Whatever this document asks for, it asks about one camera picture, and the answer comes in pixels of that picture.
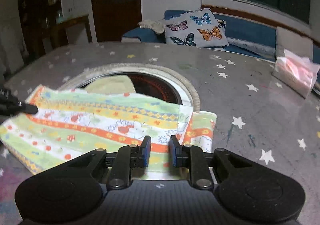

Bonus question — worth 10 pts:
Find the colourful patterned child's garment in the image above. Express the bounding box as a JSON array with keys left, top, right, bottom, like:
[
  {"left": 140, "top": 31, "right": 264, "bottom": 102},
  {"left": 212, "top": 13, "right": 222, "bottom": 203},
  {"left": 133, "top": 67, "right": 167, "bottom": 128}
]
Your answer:
[{"left": 1, "top": 85, "right": 217, "bottom": 180}]

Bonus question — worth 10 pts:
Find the wooden side table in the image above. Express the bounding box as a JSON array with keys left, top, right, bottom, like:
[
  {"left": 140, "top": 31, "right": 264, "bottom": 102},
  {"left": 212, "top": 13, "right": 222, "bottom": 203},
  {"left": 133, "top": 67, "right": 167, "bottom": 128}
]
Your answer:
[{"left": 48, "top": 14, "right": 93, "bottom": 48}]

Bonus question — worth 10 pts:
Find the grey star-patterned table cover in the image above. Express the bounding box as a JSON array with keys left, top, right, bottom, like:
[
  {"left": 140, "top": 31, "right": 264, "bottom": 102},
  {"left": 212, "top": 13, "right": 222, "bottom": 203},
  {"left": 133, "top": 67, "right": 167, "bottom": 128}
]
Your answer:
[{"left": 5, "top": 43, "right": 319, "bottom": 224}]

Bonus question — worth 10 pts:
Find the round black table hotplate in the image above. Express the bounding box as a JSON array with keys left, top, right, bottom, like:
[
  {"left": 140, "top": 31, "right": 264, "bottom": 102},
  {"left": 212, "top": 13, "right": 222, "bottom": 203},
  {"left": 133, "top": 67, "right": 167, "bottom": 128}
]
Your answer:
[{"left": 80, "top": 72, "right": 184, "bottom": 105}]

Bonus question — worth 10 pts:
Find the butterfly print pillow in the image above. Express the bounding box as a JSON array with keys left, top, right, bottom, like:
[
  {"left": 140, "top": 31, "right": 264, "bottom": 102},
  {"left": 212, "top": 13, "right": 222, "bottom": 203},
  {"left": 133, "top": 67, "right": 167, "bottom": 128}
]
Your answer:
[{"left": 163, "top": 9, "right": 229, "bottom": 48}]

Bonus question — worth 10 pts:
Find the cream cloth on sofa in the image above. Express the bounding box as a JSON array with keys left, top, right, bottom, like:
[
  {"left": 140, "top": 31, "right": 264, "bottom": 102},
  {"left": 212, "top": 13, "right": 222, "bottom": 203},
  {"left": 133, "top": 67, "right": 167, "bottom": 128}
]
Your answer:
[{"left": 138, "top": 19, "right": 165, "bottom": 35}]

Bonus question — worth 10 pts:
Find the pink tissue pack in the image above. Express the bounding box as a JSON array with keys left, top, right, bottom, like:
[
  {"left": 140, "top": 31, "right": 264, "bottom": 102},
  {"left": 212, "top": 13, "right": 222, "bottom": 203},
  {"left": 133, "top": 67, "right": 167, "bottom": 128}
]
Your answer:
[{"left": 272, "top": 49, "right": 319, "bottom": 98}]

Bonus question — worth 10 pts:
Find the blue sofa bench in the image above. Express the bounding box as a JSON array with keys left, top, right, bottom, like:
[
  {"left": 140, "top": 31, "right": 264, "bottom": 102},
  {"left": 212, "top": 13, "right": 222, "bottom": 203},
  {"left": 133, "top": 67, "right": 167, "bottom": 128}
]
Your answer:
[{"left": 121, "top": 13, "right": 277, "bottom": 61}]

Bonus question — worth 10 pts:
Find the grey plain cushion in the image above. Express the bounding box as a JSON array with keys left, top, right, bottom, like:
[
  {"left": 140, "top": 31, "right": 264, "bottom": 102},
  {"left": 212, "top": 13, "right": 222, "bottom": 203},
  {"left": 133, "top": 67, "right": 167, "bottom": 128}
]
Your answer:
[{"left": 276, "top": 27, "right": 313, "bottom": 60}]

